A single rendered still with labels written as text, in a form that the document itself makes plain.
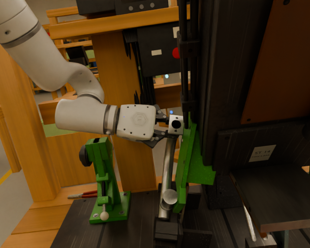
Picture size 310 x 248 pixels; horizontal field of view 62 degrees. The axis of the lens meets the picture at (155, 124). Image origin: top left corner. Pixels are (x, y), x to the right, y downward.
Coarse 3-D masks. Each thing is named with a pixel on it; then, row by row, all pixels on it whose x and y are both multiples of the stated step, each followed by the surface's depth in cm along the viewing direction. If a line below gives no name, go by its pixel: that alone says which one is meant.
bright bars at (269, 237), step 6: (246, 210) 61; (246, 216) 60; (252, 228) 59; (252, 234) 58; (246, 240) 58; (252, 240) 58; (258, 240) 58; (264, 240) 57; (270, 240) 57; (246, 246) 59; (252, 246) 56; (258, 246) 56; (264, 246) 56; (270, 246) 56; (276, 246) 56
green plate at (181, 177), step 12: (192, 132) 59; (192, 144) 60; (180, 156) 70; (192, 156) 62; (180, 168) 67; (192, 168) 63; (204, 168) 63; (180, 180) 65; (192, 180) 64; (204, 180) 64
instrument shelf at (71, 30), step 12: (144, 12) 74; (156, 12) 74; (168, 12) 74; (60, 24) 75; (72, 24) 75; (84, 24) 75; (96, 24) 75; (108, 24) 75; (120, 24) 75; (132, 24) 75; (144, 24) 75; (156, 24) 76; (60, 36) 76; (72, 36) 76; (84, 36) 88
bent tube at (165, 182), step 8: (176, 120) 71; (168, 128) 69; (176, 128) 75; (168, 144) 78; (168, 152) 79; (168, 160) 79; (168, 168) 78; (168, 176) 77; (168, 184) 75; (160, 208) 72; (160, 216) 71; (168, 216) 71
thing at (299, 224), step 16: (240, 176) 61; (256, 176) 60; (272, 176) 59; (288, 176) 58; (304, 176) 57; (240, 192) 57; (256, 192) 54; (272, 192) 53; (288, 192) 53; (304, 192) 52; (256, 208) 50; (272, 208) 49; (288, 208) 48; (304, 208) 48; (256, 224) 48; (272, 224) 45; (288, 224) 45; (304, 224) 45
